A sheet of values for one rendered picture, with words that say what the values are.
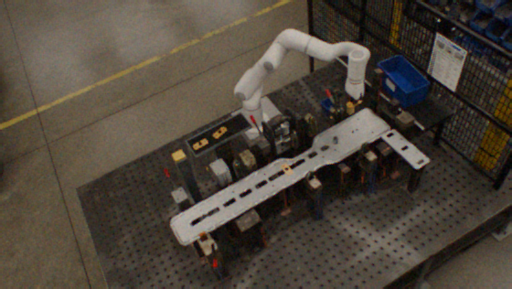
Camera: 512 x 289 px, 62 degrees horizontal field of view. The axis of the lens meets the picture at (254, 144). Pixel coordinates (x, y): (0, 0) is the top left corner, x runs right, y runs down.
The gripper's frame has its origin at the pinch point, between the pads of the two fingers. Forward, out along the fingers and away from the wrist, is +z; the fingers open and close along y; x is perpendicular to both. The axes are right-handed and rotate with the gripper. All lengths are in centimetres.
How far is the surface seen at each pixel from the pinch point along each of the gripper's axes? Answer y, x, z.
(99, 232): -47, -158, 58
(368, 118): -3.0, 14.6, 27.4
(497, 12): -36, 166, 39
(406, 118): 13.7, 28.0, 21.4
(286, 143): -18.7, -34.1, 30.9
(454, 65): 16, 55, -5
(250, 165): -11, -63, 23
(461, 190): 54, 40, 57
